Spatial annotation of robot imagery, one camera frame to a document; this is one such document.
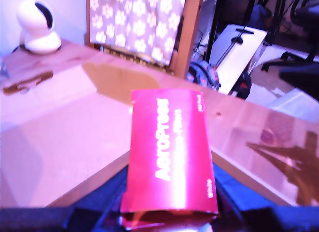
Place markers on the red coffee filter carton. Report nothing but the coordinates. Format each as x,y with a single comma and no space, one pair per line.
169,152

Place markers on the open cardboard box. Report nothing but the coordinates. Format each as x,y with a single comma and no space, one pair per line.
62,142

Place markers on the clear plastic storage box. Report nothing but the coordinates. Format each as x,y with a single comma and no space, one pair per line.
296,104

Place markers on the black and red bag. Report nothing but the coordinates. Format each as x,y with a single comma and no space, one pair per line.
243,86

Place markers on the patterned backpack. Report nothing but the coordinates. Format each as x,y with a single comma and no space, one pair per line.
204,74

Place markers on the white board with black rod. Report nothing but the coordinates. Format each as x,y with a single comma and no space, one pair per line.
236,57

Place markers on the black office chair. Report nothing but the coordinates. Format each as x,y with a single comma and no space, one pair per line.
304,57

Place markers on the wooden chair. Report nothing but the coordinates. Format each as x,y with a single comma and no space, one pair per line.
190,42

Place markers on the paw print cloth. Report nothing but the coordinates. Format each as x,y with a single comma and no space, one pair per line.
134,22

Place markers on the small white round camera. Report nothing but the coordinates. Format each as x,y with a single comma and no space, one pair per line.
37,27

